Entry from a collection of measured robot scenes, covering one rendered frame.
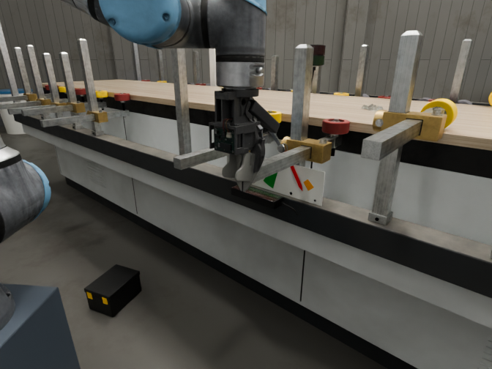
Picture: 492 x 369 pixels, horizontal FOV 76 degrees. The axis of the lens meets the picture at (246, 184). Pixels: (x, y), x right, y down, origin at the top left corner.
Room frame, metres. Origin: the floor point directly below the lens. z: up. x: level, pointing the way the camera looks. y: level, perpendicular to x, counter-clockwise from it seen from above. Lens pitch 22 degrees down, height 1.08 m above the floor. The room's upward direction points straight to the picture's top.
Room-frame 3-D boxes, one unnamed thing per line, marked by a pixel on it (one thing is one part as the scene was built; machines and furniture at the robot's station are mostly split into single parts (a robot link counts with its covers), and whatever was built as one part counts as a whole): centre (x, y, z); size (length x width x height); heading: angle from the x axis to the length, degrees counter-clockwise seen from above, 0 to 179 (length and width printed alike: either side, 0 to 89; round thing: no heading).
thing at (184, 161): (0.97, 0.04, 0.82); 0.44 x 0.03 x 0.04; 139
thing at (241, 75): (0.62, 0.01, 1.05); 0.10 x 0.09 x 0.05; 49
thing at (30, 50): (2.17, 1.37, 0.93); 0.04 x 0.04 x 0.48; 49
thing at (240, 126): (0.61, 0.02, 0.97); 0.09 x 0.08 x 0.12; 139
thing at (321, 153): (0.85, -0.17, 0.85); 0.14 x 0.06 x 0.05; 49
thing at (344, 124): (0.95, -0.27, 0.85); 0.08 x 0.08 x 0.11
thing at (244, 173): (0.60, 0.00, 0.86); 0.06 x 0.03 x 0.09; 139
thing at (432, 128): (0.69, -0.36, 0.95); 0.14 x 0.06 x 0.05; 49
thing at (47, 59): (2.00, 1.18, 0.88); 0.04 x 0.04 x 0.48; 49
